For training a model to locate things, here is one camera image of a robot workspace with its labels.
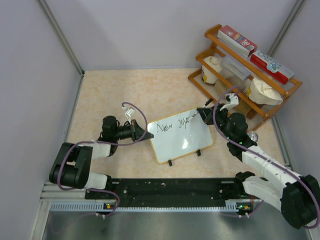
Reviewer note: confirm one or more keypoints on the red toothpaste box lower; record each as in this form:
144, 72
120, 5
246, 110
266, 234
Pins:
272, 67

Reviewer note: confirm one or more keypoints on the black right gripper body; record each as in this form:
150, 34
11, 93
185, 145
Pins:
220, 116

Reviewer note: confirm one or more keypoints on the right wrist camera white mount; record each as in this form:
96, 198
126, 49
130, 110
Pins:
232, 101

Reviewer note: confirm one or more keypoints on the red toothpaste box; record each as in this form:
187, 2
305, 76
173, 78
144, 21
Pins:
272, 67
236, 41

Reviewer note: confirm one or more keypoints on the black white marker pen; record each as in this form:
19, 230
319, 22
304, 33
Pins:
206, 104

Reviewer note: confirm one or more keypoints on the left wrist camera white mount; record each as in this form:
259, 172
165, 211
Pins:
129, 111

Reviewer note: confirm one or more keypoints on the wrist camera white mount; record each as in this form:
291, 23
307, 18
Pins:
129, 111
232, 101

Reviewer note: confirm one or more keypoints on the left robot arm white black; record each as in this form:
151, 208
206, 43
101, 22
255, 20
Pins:
72, 164

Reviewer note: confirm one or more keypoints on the grey clear plastic box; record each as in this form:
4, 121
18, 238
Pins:
235, 73

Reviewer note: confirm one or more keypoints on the tan block on shelf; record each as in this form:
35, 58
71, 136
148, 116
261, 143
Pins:
220, 87

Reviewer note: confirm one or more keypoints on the wooden two tier shelf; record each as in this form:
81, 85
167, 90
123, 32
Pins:
264, 112

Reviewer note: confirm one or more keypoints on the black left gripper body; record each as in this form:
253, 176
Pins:
134, 131

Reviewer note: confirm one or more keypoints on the white board yellow frame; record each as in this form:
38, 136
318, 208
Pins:
175, 136

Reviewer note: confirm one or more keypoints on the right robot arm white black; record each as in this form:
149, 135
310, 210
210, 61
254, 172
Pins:
297, 197

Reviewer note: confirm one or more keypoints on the brown red blocks on shelf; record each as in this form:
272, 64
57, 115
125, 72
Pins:
245, 109

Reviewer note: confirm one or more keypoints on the red toothpaste box upper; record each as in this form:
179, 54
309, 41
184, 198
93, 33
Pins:
236, 41

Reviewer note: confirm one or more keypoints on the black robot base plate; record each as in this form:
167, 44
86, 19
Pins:
176, 192

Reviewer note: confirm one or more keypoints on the black board stand foot right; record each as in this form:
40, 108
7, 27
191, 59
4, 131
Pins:
198, 152

